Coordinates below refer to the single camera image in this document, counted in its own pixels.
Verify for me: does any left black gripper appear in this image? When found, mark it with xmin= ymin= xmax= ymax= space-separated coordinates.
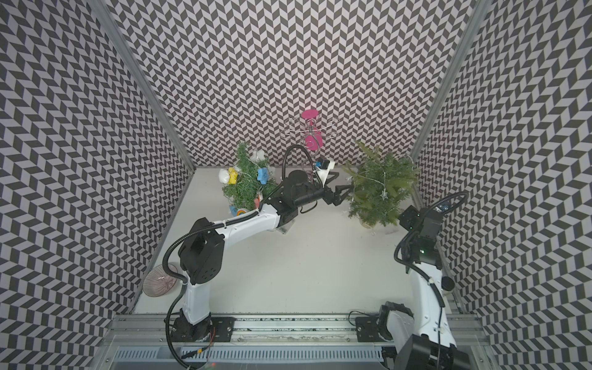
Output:
xmin=294 ymin=171 xmax=355 ymax=208

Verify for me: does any thin wire fairy light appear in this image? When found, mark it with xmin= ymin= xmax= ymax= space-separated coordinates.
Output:
xmin=353 ymin=152 xmax=417 ymax=232

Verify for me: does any star cloud string light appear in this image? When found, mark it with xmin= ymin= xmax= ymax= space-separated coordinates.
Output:
xmin=218 ymin=149 xmax=278 ymax=218

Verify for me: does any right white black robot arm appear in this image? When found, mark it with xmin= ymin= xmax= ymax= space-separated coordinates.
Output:
xmin=378 ymin=191 xmax=471 ymax=369

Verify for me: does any right green fern tree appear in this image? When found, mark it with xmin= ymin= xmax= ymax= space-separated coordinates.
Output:
xmin=344 ymin=140 xmax=419 ymax=230

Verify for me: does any left green christmas tree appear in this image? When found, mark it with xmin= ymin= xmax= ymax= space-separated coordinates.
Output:
xmin=220 ymin=142 xmax=283 ymax=218

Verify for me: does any glass jar black lid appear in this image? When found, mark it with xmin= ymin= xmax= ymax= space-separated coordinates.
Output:
xmin=441 ymin=276 xmax=456 ymax=294

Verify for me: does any clear battery box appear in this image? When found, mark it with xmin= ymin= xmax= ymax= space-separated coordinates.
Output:
xmin=276 ymin=220 xmax=295 ymax=234

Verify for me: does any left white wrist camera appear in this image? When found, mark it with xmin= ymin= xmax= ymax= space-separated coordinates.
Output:
xmin=313 ymin=157 xmax=335 ymax=187

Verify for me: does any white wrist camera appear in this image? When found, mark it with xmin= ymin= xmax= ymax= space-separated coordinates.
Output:
xmin=433 ymin=200 xmax=457 ymax=215
xmin=313 ymin=157 xmax=335 ymax=187

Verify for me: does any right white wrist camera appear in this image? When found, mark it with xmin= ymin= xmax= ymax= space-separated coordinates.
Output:
xmin=433 ymin=200 xmax=457 ymax=215

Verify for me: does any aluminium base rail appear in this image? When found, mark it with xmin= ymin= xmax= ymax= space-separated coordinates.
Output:
xmin=90 ymin=314 xmax=403 ymax=369

